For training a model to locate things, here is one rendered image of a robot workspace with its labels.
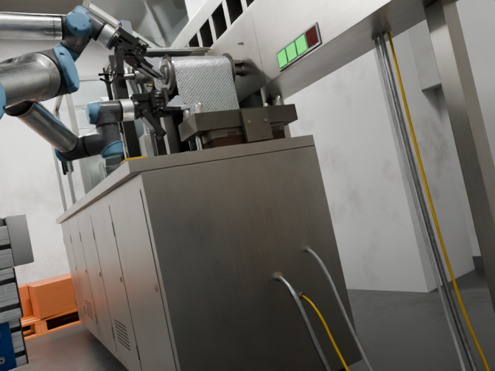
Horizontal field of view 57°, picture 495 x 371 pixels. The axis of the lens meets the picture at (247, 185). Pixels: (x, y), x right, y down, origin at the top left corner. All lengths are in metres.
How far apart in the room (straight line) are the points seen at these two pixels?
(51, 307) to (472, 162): 3.60
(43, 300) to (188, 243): 2.99
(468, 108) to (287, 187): 0.59
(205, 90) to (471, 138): 0.94
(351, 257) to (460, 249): 0.67
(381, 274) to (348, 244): 0.30
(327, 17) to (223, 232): 0.73
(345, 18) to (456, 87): 0.37
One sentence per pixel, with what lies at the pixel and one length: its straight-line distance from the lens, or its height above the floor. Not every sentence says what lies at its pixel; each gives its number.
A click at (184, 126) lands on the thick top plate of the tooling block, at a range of 1.57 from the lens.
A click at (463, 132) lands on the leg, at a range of 1.36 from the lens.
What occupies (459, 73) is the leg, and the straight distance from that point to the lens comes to 1.36.
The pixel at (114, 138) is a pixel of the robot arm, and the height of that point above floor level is 1.01.
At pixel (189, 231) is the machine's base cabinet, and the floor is 0.66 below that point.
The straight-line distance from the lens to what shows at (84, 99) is 2.72.
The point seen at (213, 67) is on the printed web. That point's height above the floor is 1.25.
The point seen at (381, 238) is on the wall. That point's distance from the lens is 2.94.
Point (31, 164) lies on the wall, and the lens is 5.20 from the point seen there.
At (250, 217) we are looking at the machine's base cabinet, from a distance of 1.44.
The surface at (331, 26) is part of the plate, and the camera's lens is 1.47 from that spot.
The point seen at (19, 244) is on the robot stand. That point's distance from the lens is 0.91.
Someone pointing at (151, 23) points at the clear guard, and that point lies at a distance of 2.64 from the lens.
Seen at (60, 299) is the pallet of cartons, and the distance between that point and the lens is 4.27.
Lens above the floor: 0.71
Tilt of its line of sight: 2 degrees up
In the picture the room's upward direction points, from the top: 12 degrees counter-clockwise
